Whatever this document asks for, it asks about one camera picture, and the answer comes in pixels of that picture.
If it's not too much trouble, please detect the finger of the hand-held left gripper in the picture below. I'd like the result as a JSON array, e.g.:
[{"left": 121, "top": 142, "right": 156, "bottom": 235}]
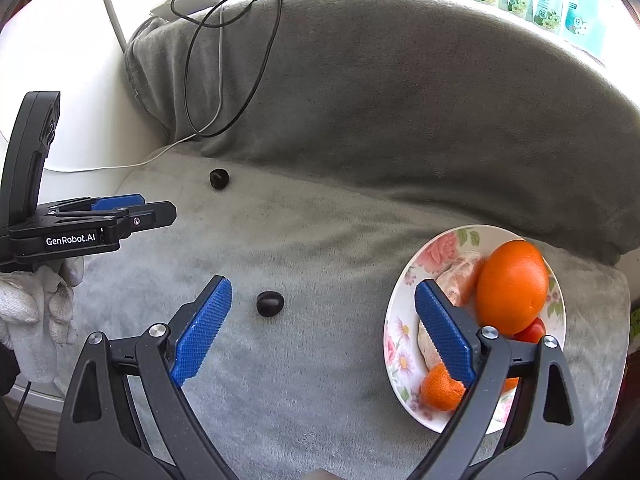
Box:
[
  {"left": 37, "top": 194, "right": 147, "bottom": 217},
  {"left": 55, "top": 201, "right": 177, "bottom": 236}
]

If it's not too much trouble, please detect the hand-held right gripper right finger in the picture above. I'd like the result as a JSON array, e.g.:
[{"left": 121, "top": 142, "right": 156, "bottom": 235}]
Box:
[{"left": 407, "top": 280, "right": 588, "bottom": 480}]

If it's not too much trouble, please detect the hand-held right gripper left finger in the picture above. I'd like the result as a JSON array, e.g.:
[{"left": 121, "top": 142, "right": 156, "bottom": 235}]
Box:
[{"left": 56, "top": 275, "right": 238, "bottom": 480}]

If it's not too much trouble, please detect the white floral plate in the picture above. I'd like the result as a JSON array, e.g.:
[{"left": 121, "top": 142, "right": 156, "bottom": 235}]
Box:
[{"left": 383, "top": 225, "right": 567, "bottom": 435}]

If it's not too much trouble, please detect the peeled grapefruit piece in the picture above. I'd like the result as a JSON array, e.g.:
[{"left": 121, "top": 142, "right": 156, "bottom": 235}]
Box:
[{"left": 416, "top": 255, "right": 487, "bottom": 373}]

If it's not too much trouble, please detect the large cherry tomato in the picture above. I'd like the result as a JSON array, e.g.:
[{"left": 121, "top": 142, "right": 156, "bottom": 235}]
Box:
[{"left": 514, "top": 317, "right": 547, "bottom": 345}]

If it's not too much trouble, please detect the person's left hand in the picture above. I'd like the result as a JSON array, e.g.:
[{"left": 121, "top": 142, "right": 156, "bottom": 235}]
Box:
[{"left": 0, "top": 255, "right": 86, "bottom": 386}]

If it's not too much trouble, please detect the large orange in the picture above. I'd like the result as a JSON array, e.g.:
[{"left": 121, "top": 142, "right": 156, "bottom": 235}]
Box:
[{"left": 475, "top": 240, "right": 549, "bottom": 336}]

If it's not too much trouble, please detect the light grey blanket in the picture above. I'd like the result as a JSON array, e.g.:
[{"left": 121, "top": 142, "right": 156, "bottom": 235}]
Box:
[{"left": 50, "top": 152, "right": 633, "bottom": 480}]

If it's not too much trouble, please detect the white pole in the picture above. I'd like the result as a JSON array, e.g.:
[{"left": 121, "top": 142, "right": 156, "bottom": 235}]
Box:
[{"left": 94, "top": 0, "right": 127, "bottom": 52}]

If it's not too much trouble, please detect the dark grey blanket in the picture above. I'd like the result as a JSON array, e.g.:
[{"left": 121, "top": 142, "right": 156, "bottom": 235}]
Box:
[{"left": 124, "top": 0, "right": 640, "bottom": 266}]

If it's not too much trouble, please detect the white cable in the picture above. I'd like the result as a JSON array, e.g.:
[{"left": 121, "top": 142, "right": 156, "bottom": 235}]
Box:
[{"left": 45, "top": 0, "right": 227, "bottom": 173}]

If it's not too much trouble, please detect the black cable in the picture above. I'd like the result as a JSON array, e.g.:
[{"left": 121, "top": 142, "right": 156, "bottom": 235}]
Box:
[{"left": 170, "top": 0, "right": 351, "bottom": 139}]

